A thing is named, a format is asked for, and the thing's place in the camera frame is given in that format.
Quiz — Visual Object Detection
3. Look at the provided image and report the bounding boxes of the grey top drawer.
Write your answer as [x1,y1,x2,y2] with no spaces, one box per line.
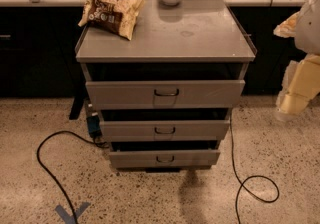
[86,80,245,110]

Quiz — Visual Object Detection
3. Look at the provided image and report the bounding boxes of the black right floor cable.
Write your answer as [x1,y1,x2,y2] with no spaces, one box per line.
[228,114,280,224]

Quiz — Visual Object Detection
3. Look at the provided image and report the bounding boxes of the blue power adapter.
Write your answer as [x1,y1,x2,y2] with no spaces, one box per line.
[86,113,102,138]

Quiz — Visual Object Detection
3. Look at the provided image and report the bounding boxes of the grey bottom drawer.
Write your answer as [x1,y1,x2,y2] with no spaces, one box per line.
[109,149,220,169]

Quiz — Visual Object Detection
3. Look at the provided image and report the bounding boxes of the black left floor cable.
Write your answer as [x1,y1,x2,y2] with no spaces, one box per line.
[35,130,110,224]

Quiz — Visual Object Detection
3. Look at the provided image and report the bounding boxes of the black floor cable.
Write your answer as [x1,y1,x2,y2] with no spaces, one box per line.
[35,130,110,224]
[228,114,280,224]

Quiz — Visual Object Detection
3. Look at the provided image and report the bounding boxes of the brown yellow chip bag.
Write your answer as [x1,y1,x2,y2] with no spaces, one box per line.
[78,0,145,40]

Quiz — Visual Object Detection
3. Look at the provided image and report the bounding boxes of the grey drawer cabinet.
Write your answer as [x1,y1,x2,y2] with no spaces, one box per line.
[74,0,258,174]

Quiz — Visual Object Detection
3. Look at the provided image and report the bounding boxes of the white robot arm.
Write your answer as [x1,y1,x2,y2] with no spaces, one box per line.
[274,0,320,121]

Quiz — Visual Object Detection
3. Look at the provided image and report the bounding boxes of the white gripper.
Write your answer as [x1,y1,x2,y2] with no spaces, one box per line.
[274,54,320,122]

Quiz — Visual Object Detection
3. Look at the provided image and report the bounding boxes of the grey drawer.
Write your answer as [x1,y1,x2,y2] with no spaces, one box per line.
[86,80,245,110]
[100,120,229,142]
[109,149,220,169]

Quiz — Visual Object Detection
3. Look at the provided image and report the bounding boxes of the blue tape floor mark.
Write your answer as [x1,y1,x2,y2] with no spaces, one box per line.
[54,201,92,224]

